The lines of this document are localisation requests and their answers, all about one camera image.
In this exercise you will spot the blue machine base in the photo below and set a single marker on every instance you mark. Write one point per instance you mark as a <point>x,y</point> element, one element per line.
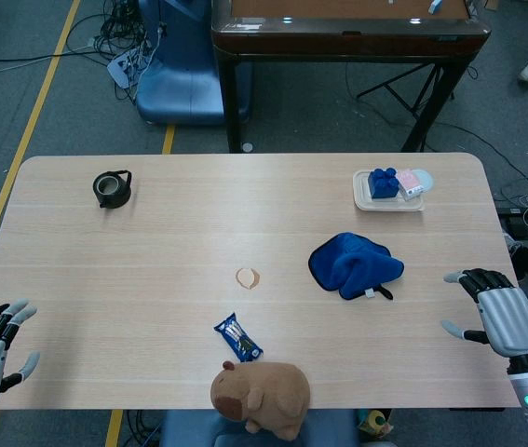
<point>180,70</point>

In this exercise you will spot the printed paper sheet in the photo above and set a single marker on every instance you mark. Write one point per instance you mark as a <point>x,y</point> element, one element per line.
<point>124,67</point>

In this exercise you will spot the dark brown mahjong table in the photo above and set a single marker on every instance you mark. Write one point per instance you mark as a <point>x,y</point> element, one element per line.
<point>338,42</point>

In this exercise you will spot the brown capybara plush toy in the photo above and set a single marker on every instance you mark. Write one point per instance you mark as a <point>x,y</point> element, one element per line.
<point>268,391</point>

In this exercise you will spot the blue cloth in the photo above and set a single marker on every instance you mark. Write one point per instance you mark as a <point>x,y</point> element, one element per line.
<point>352,270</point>

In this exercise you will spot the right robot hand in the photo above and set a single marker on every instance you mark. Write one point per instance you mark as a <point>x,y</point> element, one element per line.
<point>510,321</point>

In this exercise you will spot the pink card box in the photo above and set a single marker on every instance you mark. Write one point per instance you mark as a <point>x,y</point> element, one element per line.
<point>410,184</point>

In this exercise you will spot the yellow green bottle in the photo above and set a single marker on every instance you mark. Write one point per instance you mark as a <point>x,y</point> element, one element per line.
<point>377,421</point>

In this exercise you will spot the blue toy building block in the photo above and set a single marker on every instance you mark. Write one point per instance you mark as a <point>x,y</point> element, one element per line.
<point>384,186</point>

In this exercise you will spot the beige plastic food container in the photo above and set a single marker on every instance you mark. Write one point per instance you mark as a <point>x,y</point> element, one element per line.
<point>363,200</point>

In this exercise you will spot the blue cookie snack packet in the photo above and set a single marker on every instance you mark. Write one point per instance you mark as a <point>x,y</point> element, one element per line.
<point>240,337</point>

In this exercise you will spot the white round floor disc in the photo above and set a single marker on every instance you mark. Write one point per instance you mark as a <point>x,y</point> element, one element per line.
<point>247,147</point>

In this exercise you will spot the pale grey round disc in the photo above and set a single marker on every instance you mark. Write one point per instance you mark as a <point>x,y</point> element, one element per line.
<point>427,179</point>

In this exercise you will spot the small black teapot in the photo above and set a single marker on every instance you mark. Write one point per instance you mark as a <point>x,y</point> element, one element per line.
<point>117,195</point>

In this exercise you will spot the cardboard box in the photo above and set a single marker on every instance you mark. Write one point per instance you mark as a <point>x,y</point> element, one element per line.
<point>492,4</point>

